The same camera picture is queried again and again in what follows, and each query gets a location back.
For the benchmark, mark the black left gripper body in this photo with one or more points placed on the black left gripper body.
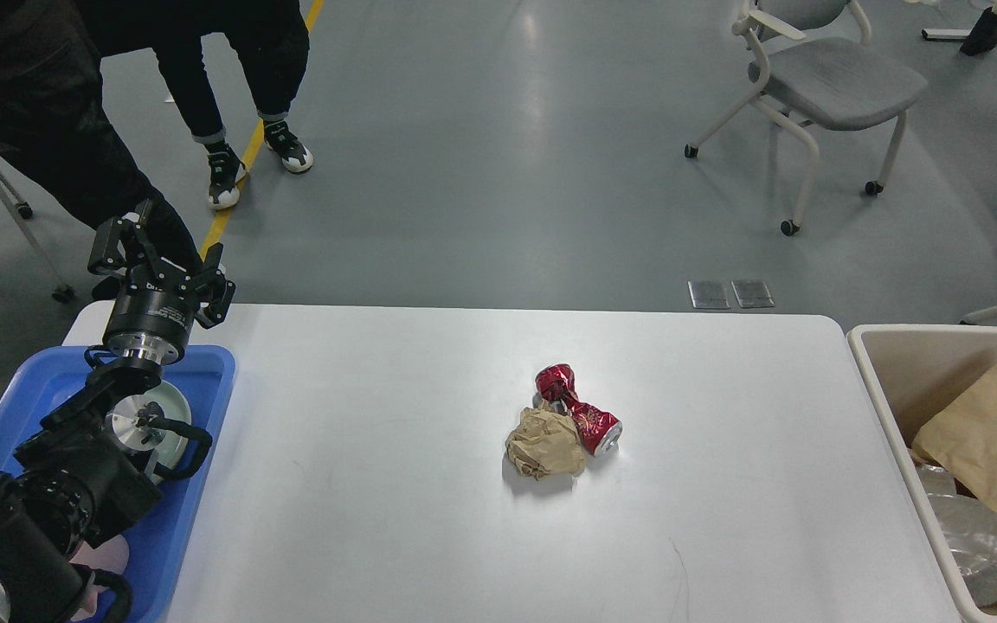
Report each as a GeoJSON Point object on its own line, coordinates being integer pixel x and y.
{"type": "Point", "coordinates": [150, 323]}

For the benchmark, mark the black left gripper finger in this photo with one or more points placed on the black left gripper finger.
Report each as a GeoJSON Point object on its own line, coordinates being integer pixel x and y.
{"type": "Point", "coordinates": [123, 253]}
{"type": "Point", "coordinates": [211, 290]}

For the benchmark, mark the green plate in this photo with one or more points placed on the green plate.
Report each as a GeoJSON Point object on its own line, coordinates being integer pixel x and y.
{"type": "Point", "coordinates": [174, 411]}

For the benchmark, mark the aluminium foil tray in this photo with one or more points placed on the aluminium foil tray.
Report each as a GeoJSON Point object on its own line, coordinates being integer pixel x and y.
{"type": "Point", "coordinates": [969, 528]}

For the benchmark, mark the pink mug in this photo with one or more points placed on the pink mug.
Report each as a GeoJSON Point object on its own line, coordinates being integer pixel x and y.
{"type": "Point", "coordinates": [111, 556]}

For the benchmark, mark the red foil wrapper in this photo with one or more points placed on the red foil wrapper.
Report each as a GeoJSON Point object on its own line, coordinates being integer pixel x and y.
{"type": "Point", "coordinates": [598, 430]}

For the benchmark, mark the brown paper ball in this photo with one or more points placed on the brown paper ball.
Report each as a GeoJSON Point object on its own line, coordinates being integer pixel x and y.
{"type": "Point", "coordinates": [544, 444]}

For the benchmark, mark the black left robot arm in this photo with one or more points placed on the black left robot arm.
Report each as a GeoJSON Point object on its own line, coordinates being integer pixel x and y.
{"type": "Point", "coordinates": [95, 466]}

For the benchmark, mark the beige plastic bin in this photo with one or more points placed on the beige plastic bin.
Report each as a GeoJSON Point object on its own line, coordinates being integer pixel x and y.
{"type": "Point", "coordinates": [913, 371]}

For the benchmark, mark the person in black trousers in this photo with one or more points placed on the person in black trousers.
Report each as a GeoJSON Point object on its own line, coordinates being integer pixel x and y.
{"type": "Point", "coordinates": [54, 130]}

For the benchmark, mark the blue plastic tray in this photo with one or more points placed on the blue plastic tray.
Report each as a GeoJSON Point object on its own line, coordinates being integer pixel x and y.
{"type": "Point", "coordinates": [157, 543]}

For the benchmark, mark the metal floor socket plate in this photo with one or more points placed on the metal floor socket plate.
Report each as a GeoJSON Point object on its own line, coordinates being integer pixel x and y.
{"type": "Point", "coordinates": [708, 294]}

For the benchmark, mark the desk foot top right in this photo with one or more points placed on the desk foot top right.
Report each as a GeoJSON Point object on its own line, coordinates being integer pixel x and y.
{"type": "Point", "coordinates": [979, 38]}

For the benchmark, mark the grey chair right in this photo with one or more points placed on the grey chair right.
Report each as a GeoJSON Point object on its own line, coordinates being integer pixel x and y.
{"type": "Point", "coordinates": [813, 64]}

